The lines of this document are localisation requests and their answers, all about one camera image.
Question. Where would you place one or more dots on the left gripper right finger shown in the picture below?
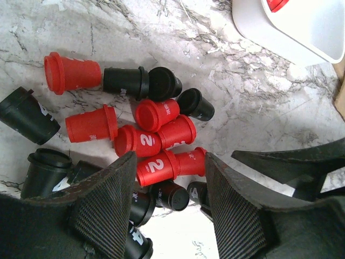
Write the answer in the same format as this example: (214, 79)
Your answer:
(253, 221)

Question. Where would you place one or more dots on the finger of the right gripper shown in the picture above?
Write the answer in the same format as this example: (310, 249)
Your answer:
(303, 169)

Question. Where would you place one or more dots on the red coffee capsule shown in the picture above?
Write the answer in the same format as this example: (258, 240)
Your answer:
(161, 167)
(150, 115)
(177, 132)
(276, 5)
(68, 74)
(192, 162)
(145, 144)
(94, 125)

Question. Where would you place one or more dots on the white rectangular storage basket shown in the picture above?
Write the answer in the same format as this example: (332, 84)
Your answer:
(303, 32)

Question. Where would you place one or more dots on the brown cardboard piece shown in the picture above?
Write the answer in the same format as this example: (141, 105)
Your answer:
(339, 97)

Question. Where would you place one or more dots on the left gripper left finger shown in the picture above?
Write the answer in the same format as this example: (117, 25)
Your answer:
(92, 214)

